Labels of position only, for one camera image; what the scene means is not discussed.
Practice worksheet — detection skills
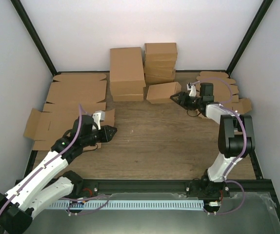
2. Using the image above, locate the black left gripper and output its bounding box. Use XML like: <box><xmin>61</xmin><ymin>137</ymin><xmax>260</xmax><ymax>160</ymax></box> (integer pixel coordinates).
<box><xmin>82</xmin><ymin>126</ymin><xmax>118</xmax><ymax>147</ymax></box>

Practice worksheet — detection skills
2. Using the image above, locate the small brown cardboard box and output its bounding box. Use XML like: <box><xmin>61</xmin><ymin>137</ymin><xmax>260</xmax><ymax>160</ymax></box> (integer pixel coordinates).
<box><xmin>146</xmin><ymin>82</ymin><xmax>181</xmax><ymax>104</ymax></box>

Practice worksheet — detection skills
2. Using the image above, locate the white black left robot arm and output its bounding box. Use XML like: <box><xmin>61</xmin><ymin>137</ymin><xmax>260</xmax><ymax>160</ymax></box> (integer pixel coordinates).
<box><xmin>0</xmin><ymin>111</ymin><xmax>117</xmax><ymax>234</ymax></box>

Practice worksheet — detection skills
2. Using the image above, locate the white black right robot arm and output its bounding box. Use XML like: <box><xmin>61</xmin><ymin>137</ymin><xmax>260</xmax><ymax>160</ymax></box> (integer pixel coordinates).
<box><xmin>170</xmin><ymin>82</ymin><xmax>256</xmax><ymax>196</ymax></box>

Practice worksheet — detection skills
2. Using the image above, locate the small folded box bottom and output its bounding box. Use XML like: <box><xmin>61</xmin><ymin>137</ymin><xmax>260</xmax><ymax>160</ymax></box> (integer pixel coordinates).
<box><xmin>145</xmin><ymin>77</ymin><xmax>174</xmax><ymax>85</ymax></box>

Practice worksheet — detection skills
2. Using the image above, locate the large folded cardboard box bottom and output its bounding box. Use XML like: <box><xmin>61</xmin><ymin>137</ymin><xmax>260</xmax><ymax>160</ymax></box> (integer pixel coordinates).
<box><xmin>112</xmin><ymin>94</ymin><xmax>144</xmax><ymax>102</ymax></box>

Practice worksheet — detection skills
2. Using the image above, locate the large folded cardboard box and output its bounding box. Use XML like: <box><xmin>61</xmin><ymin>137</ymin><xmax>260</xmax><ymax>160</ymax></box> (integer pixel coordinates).
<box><xmin>109</xmin><ymin>47</ymin><xmax>146</xmax><ymax>96</ymax></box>
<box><xmin>112</xmin><ymin>94</ymin><xmax>144</xmax><ymax>102</ymax></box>

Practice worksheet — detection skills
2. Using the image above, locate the small folded box stack top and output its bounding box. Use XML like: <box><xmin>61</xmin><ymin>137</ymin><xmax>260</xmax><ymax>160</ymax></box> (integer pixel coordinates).
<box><xmin>145</xmin><ymin>42</ymin><xmax>178</xmax><ymax>61</ymax></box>

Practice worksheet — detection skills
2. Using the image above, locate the large folded cardboard box top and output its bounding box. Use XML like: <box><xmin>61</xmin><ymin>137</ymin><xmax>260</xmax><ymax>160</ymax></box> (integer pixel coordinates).
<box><xmin>109</xmin><ymin>47</ymin><xmax>146</xmax><ymax>96</ymax></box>

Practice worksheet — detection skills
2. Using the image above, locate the stack of small flat blanks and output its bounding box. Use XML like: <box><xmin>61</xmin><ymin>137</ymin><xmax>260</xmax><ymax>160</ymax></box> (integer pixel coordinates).
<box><xmin>194</xmin><ymin>71</ymin><xmax>252</xmax><ymax>114</ymax></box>

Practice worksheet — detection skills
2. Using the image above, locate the large flat cardboard blank rear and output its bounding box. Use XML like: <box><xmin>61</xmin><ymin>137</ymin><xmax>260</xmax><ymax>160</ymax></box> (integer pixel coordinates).
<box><xmin>46</xmin><ymin>73</ymin><xmax>107</xmax><ymax>104</ymax></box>

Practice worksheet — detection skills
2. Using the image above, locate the large flat cardboard blank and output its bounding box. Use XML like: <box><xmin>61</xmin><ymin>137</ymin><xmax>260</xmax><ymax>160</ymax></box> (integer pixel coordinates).
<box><xmin>46</xmin><ymin>73</ymin><xmax>107</xmax><ymax>104</ymax></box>
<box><xmin>23</xmin><ymin>102</ymin><xmax>116</xmax><ymax>151</ymax></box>

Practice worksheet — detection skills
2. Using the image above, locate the large flat cardboard blank front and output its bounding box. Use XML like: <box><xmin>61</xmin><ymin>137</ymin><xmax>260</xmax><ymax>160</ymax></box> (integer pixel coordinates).
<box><xmin>23</xmin><ymin>102</ymin><xmax>116</xmax><ymax>151</ymax></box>

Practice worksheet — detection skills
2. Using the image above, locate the clear acrylic cover plate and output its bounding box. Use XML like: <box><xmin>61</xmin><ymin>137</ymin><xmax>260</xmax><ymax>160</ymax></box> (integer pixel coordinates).
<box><xmin>3</xmin><ymin>192</ymin><xmax>277</xmax><ymax>234</ymax></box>

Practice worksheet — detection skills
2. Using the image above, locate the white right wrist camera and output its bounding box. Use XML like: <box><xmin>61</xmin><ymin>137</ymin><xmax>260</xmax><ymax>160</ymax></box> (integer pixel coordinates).
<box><xmin>187</xmin><ymin>83</ymin><xmax>197</xmax><ymax>97</ymax></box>

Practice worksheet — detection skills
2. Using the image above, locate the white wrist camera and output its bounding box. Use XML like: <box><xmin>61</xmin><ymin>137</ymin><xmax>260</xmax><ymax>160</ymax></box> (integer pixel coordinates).
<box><xmin>187</xmin><ymin>83</ymin><xmax>197</xmax><ymax>97</ymax></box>
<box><xmin>92</xmin><ymin>111</ymin><xmax>105</xmax><ymax>130</ymax></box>

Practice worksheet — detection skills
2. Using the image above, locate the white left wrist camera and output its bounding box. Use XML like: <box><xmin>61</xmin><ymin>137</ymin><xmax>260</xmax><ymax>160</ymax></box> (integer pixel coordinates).
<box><xmin>92</xmin><ymin>111</ymin><xmax>105</xmax><ymax>130</ymax></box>

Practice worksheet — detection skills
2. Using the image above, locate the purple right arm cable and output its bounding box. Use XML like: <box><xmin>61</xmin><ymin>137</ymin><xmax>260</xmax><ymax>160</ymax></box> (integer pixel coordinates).
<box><xmin>190</xmin><ymin>77</ymin><xmax>250</xmax><ymax>176</ymax></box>

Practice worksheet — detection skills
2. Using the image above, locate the light blue slotted cable duct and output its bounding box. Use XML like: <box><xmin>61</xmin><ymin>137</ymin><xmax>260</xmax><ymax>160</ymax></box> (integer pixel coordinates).
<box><xmin>48</xmin><ymin>200</ymin><xmax>204</xmax><ymax>211</ymax></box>

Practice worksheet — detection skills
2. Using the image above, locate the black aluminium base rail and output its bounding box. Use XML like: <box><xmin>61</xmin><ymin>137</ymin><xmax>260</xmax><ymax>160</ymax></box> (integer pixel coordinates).
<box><xmin>15</xmin><ymin>179</ymin><xmax>272</xmax><ymax>198</ymax></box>

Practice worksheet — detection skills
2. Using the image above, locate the black frame post right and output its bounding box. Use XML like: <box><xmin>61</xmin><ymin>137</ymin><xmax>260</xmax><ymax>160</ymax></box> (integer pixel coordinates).
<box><xmin>226</xmin><ymin>0</ymin><xmax>273</xmax><ymax>75</ymax></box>

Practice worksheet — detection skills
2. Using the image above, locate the black frame post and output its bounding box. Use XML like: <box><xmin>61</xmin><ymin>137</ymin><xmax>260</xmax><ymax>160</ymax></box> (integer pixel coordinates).
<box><xmin>226</xmin><ymin>0</ymin><xmax>273</xmax><ymax>75</ymax></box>
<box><xmin>10</xmin><ymin>0</ymin><xmax>58</xmax><ymax>76</ymax></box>

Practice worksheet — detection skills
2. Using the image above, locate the black frame post left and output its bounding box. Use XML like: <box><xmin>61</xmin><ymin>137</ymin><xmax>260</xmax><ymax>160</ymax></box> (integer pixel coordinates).
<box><xmin>10</xmin><ymin>0</ymin><xmax>58</xmax><ymax>76</ymax></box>

